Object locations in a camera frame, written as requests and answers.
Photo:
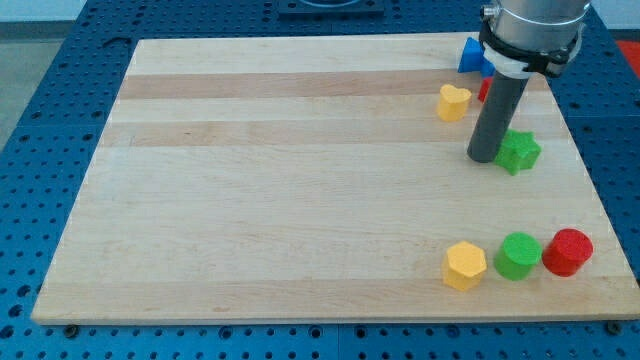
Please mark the yellow heart block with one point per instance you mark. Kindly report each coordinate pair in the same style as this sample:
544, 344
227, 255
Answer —
453, 103

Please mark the red cylinder block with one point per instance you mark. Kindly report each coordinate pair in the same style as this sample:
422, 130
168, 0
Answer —
568, 251

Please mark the blue triangular block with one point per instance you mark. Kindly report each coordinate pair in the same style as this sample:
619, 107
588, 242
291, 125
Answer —
473, 59

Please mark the green cylinder block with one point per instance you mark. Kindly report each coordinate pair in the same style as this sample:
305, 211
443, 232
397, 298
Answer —
517, 256

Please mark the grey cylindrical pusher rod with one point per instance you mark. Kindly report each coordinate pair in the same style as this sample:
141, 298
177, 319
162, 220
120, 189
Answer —
500, 103

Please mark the wooden board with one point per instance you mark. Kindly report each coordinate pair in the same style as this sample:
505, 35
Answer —
309, 179

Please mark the yellow hexagon block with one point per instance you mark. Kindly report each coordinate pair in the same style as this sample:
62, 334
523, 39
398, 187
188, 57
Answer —
463, 266

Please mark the green star block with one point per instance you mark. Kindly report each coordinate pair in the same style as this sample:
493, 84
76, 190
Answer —
518, 151

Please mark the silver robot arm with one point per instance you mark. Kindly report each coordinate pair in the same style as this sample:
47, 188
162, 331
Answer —
522, 37

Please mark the small red block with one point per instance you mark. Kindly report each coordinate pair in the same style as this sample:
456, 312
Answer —
484, 89

